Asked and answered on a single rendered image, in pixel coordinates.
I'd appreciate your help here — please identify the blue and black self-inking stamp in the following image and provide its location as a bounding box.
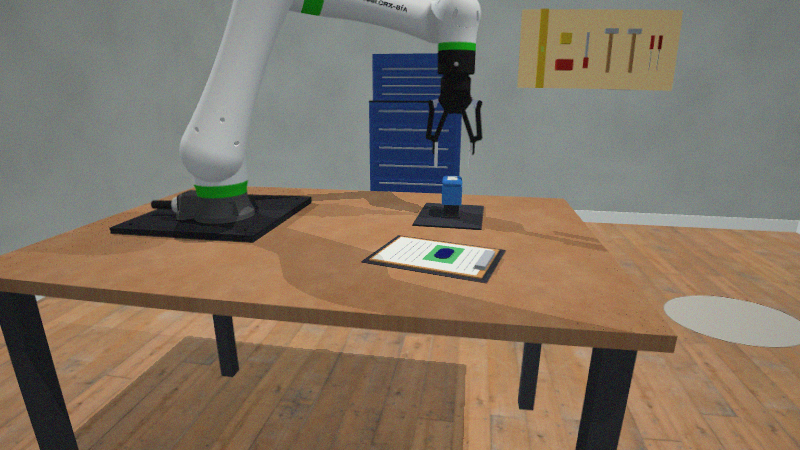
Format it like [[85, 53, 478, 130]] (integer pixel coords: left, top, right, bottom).
[[442, 176, 462, 219]]

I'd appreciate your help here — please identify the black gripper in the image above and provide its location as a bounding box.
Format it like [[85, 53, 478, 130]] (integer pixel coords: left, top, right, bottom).
[[426, 76, 482, 168]]

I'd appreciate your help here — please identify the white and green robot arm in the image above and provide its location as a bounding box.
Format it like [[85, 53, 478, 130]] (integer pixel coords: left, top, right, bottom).
[[151, 0, 481, 224]]

